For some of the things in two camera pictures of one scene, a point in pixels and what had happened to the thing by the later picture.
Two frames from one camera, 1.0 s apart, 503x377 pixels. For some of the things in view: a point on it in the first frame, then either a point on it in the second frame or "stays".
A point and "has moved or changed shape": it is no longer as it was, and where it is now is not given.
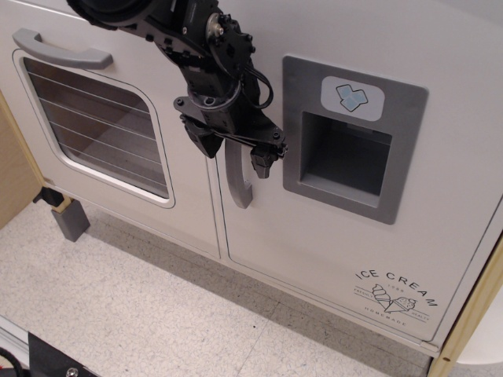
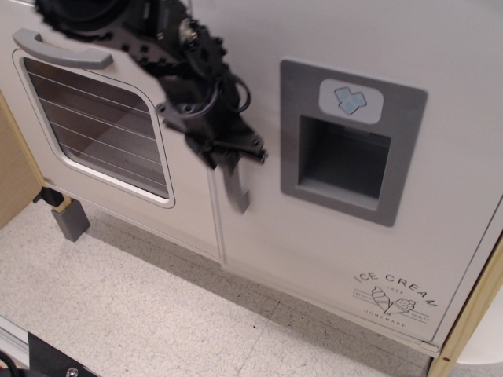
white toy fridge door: (392, 113) stays
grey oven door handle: (86, 58) stays
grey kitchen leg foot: (72, 221) stays
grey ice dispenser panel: (348, 137) stays
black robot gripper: (232, 108) → (215, 124)
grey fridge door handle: (242, 188) has moved or changed shape
